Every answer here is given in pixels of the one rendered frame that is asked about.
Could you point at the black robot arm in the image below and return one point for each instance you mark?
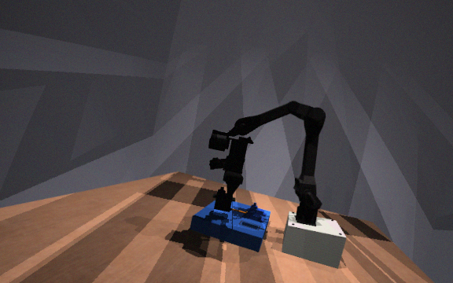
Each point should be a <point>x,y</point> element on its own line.
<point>305,185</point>

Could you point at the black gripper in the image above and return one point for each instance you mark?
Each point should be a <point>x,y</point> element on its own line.
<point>233,175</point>

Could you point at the blue flat panel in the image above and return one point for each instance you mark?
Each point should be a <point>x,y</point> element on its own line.
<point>244,230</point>

